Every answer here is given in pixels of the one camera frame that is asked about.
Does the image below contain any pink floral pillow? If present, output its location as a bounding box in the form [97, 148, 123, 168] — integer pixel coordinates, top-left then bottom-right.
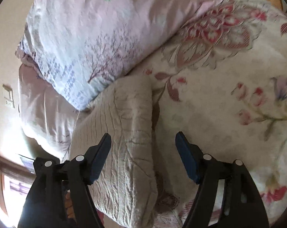
[17, 61, 92, 160]

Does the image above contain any beige cable-knit sweater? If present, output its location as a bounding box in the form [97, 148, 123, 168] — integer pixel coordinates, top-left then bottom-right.
[68, 76, 163, 228]

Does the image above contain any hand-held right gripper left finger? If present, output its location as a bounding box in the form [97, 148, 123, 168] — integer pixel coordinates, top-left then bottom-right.
[17, 133, 112, 228]

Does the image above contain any floral bed sheet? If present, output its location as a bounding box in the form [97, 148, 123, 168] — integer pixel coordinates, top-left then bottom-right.
[96, 0, 287, 228]

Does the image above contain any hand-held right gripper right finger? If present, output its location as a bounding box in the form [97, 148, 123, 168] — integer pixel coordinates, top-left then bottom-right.
[175, 131, 270, 228]

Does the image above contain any white wall switch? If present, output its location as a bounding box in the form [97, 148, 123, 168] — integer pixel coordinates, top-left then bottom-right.
[2, 84, 16, 110]

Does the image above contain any tree print pillow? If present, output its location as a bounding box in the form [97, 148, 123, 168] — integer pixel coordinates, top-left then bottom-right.
[15, 0, 227, 111]

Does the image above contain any wooden window frame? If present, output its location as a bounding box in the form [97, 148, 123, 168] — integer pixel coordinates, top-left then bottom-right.
[0, 148, 38, 219]

